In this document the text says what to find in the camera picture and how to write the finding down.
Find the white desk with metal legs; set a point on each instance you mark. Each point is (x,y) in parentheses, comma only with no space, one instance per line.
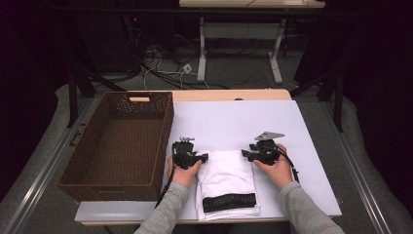
(202,48)

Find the person's right hand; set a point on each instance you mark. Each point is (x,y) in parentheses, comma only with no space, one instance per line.
(279,172)

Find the aluminium floor rail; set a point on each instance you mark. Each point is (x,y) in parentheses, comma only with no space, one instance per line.
(45,170)
(367,195)

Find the black metal crossbar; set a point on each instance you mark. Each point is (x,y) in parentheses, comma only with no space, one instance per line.
(259,13)

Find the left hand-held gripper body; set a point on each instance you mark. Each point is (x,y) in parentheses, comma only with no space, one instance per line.
(183,152)

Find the white power adapter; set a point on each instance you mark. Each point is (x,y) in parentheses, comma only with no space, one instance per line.
(187,68)

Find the black metal stand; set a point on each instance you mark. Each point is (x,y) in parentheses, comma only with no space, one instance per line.
(72,97)
(338,104)

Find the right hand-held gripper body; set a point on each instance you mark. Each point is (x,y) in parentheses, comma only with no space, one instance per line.
(266,152)

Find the brown woven basket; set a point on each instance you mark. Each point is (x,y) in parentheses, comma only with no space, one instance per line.
(123,146)

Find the white shorts with black waistband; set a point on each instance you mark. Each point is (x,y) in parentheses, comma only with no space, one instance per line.
(227,175)

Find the person's left hand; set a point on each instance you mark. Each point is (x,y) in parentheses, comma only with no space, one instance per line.
(183,177)

